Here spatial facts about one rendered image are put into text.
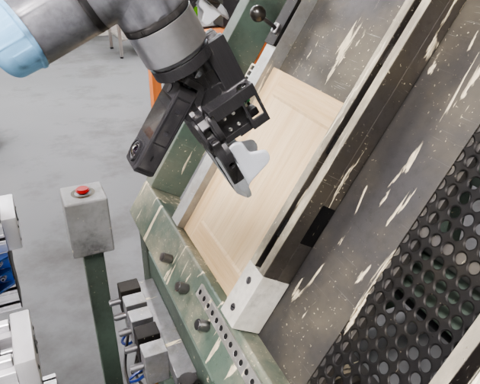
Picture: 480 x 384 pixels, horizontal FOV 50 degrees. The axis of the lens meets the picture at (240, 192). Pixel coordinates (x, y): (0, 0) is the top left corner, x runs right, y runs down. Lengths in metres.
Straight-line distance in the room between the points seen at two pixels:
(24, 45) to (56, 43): 0.03
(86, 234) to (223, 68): 1.04
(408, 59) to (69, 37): 0.62
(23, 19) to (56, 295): 2.26
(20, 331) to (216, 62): 0.63
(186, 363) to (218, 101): 0.77
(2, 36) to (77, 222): 1.03
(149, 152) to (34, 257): 2.47
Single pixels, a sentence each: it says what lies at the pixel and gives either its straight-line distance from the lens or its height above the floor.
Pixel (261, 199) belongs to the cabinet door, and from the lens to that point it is 1.16.
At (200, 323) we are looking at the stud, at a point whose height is 0.88.
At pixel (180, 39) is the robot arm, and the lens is 0.54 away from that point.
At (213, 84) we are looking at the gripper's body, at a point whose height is 1.47.
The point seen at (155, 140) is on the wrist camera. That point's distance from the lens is 0.58.
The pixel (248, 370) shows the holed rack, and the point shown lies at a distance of 1.02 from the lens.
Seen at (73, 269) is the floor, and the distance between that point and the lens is 2.87.
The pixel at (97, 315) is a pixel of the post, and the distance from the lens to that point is 1.77.
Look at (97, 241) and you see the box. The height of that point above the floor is 0.79.
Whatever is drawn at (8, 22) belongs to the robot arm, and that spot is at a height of 1.55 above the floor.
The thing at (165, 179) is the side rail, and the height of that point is 0.92.
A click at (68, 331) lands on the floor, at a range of 2.50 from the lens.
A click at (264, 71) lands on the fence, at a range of 1.32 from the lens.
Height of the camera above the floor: 1.64
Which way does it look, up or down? 28 degrees down
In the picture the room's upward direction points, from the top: straight up
